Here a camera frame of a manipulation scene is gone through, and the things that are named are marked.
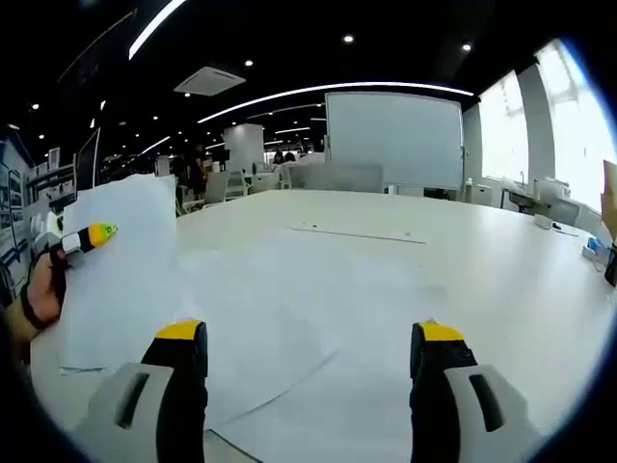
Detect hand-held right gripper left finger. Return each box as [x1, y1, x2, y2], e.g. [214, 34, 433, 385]
[76, 318, 209, 463]

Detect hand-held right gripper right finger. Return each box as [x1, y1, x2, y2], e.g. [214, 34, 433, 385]
[408, 320, 542, 463]

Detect white printing paper sheet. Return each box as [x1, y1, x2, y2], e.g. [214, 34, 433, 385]
[60, 174, 194, 375]

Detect stack of printing papers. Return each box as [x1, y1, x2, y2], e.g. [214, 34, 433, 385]
[168, 229, 449, 463]

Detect person's left hand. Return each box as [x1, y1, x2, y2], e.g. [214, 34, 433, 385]
[18, 248, 68, 333]

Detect white storage shelf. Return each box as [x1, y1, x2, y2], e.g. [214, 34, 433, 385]
[23, 147, 79, 214]

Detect desk computer monitor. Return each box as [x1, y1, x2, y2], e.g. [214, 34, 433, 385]
[74, 127, 103, 192]

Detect white table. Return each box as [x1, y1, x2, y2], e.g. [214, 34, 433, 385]
[28, 188, 617, 463]

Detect white office chair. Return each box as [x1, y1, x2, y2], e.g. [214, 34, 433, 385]
[204, 168, 250, 204]

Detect white square pillar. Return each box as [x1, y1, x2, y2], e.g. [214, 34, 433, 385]
[222, 123, 266, 168]

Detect ceiling air conditioner unit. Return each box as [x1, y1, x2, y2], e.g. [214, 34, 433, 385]
[173, 66, 248, 96]

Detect white low cabinet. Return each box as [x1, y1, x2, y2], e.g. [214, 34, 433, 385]
[462, 177, 494, 204]

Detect long ceiling light strip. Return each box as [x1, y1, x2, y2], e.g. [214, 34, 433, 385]
[197, 81, 476, 124]
[128, 0, 187, 61]

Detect window side desk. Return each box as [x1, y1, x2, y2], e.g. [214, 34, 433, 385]
[500, 171, 580, 226]

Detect grey low partition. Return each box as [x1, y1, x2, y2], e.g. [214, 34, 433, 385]
[288, 162, 385, 193]

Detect large whiteboard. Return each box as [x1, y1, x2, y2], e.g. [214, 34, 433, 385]
[325, 91, 465, 190]

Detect brown cardboard box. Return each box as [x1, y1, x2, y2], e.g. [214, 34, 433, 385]
[600, 158, 617, 228]

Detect large bright window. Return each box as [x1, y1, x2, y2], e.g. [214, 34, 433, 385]
[534, 38, 617, 216]
[479, 70, 530, 183]

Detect ceiling spotlights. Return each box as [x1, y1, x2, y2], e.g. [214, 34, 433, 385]
[28, 33, 473, 122]

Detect blue white wall poster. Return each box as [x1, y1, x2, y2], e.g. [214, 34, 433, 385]
[0, 134, 30, 271]

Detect table cable slot lid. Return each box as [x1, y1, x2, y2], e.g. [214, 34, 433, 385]
[287, 225, 428, 246]

